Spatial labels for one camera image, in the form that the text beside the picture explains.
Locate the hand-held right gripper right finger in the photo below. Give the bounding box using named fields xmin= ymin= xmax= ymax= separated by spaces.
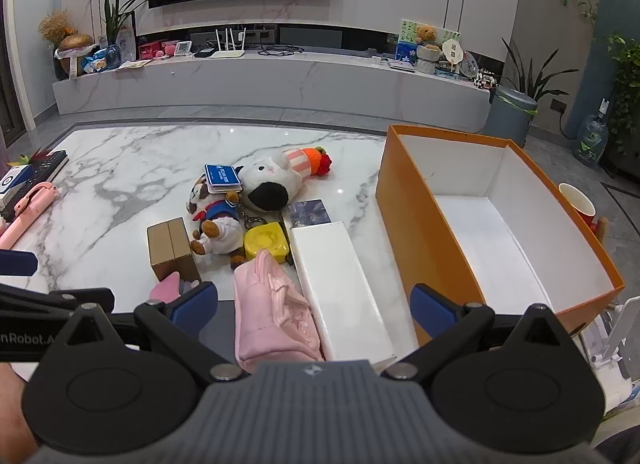
xmin=381 ymin=283 xmax=586 ymax=381

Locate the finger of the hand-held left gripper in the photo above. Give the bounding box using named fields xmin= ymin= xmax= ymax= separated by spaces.
xmin=0 ymin=284 xmax=116 ymax=319
xmin=0 ymin=251 xmax=39 ymax=276

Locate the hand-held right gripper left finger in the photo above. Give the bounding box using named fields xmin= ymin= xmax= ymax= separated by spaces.
xmin=42 ymin=281 xmax=246 ymax=382

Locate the pink fabric pouch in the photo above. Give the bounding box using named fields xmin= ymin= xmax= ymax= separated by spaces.
xmin=232 ymin=249 xmax=326 ymax=373

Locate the sailor bear plush with tag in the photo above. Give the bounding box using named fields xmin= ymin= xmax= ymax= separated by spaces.
xmin=186 ymin=163 xmax=246 ymax=270

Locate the orange cardboard storage box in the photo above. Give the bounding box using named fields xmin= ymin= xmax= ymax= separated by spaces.
xmin=375 ymin=124 xmax=626 ymax=347

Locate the long white box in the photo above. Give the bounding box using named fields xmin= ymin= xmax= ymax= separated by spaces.
xmin=289 ymin=221 xmax=398 ymax=362

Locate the grey floral print box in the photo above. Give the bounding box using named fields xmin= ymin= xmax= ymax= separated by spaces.
xmin=281 ymin=198 xmax=335 ymax=230

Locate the white animal plush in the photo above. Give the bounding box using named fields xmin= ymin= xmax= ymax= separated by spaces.
xmin=239 ymin=147 xmax=307 ymax=212

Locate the crochet orange toy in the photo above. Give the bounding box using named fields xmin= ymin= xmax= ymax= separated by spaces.
xmin=302 ymin=145 xmax=333 ymax=177

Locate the person's left forearm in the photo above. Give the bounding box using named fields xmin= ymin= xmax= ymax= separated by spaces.
xmin=0 ymin=363 xmax=39 ymax=456

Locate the small pink item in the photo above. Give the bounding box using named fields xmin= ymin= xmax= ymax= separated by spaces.
xmin=150 ymin=271 xmax=201 ymax=303

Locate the pink folding stick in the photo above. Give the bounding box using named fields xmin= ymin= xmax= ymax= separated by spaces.
xmin=0 ymin=183 xmax=61 ymax=247

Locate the brown cardboard box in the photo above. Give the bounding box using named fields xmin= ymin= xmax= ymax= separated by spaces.
xmin=146 ymin=217 xmax=202 ymax=282

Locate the white and blue box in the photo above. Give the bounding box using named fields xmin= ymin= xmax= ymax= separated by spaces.
xmin=0 ymin=167 xmax=36 ymax=197

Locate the yellow plastic case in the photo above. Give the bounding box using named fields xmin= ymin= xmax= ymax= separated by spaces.
xmin=243 ymin=221 xmax=291 ymax=265

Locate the red paper cup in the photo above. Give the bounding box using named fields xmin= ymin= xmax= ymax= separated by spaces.
xmin=557 ymin=183 xmax=597 ymax=233

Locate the white folding stand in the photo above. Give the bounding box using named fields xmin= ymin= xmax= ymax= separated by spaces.
xmin=575 ymin=297 xmax=640 ymax=417

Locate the grey trash bin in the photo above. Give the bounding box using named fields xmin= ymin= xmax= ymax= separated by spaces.
xmin=484 ymin=86 xmax=538 ymax=147

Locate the blue vase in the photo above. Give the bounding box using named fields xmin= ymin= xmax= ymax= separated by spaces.
xmin=97 ymin=42 xmax=123 ymax=70

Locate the brown mushroom ornament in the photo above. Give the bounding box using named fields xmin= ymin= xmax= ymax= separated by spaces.
xmin=55 ymin=33 xmax=96 ymax=80

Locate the large water bottle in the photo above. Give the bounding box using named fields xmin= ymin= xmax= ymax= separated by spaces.
xmin=572 ymin=100 xmax=611 ymax=165

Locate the dried flower bunch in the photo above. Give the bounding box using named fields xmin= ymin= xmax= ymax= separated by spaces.
xmin=39 ymin=9 xmax=76 ymax=45

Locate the marble television console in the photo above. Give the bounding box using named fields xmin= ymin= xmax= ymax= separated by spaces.
xmin=52 ymin=22 xmax=493 ymax=120

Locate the teddy bear on shelf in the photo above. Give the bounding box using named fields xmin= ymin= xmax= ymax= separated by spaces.
xmin=417 ymin=44 xmax=442 ymax=75

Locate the decorative plate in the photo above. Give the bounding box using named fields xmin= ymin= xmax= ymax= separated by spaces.
xmin=460 ymin=50 xmax=481 ymax=79

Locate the long-leaf floor plant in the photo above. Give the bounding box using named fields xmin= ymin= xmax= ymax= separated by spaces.
xmin=500 ymin=37 xmax=571 ymax=100

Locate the white router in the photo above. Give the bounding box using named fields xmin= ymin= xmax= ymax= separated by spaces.
xmin=210 ymin=27 xmax=247 ymax=59

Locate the round white fan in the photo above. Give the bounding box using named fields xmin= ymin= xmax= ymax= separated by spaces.
xmin=440 ymin=39 xmax=463 ymax=68

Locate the green plant on console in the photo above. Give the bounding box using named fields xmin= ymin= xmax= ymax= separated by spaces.
xmin=97 ymin=0 xmax=148 ymax=45

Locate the small brown teddy bear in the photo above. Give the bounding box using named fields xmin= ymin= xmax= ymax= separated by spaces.
xmin=414 ymin=24 xmax=441 ymax=48

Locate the green picture card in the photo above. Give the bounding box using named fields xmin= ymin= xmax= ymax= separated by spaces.
xmin=400 ymin=19 xmax=461 ymax=45

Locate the leafy plant on cabinet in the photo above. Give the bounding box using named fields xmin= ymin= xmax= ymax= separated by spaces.
xmin=597 ymin=32 xmax=640 ymax=155

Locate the metal keychain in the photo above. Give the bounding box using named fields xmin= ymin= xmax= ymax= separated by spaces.
xmin=240 ymin=211 xmax=271 ymax=231

